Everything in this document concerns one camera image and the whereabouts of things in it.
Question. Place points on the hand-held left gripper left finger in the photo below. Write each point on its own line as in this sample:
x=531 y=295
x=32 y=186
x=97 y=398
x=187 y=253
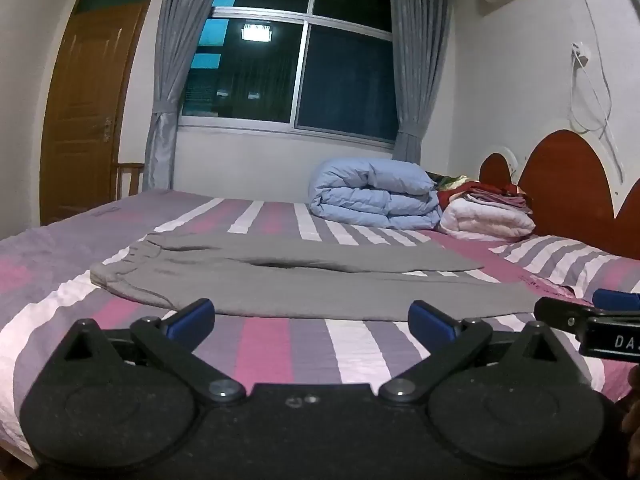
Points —
x=192 y=317

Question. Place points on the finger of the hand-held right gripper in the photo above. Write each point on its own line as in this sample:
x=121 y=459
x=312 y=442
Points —
x=617 y=299
x=562 y=315

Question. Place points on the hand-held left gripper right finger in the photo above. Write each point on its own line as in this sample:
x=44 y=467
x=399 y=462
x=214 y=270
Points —
x=427 y=320

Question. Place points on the gray pants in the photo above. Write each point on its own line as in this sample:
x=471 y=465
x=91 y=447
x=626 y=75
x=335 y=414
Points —
x=300 y=280

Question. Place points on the striped pillow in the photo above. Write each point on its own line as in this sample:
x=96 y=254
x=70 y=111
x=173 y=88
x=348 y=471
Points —
x=565 y=260

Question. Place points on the bed with striped sheet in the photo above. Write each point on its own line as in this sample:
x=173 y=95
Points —
x=280 y=350

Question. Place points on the red wooden headboard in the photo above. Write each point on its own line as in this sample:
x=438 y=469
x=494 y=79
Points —
x=565 y=185

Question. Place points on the light blue folded duvet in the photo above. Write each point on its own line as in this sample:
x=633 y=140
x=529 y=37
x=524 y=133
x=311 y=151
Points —
x=372 y=195

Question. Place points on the stack of folded clothes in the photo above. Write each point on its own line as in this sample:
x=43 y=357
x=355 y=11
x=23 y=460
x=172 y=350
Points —
x=490 y=195

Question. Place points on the wooden chair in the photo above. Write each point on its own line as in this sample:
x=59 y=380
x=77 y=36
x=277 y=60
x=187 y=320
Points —
x=131 y=175

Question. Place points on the brown wooden door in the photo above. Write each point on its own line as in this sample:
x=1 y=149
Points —
x=85 y=110

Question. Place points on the gray curtain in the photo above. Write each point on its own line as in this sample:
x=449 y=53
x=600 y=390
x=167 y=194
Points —
x=172 y=75
x=422 y=60

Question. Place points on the sliding glass window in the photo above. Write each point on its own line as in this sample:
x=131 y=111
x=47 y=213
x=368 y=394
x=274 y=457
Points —
x=345 y=75

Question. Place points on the white wall socket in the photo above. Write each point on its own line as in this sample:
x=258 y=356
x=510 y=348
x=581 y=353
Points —
x=581 y=54

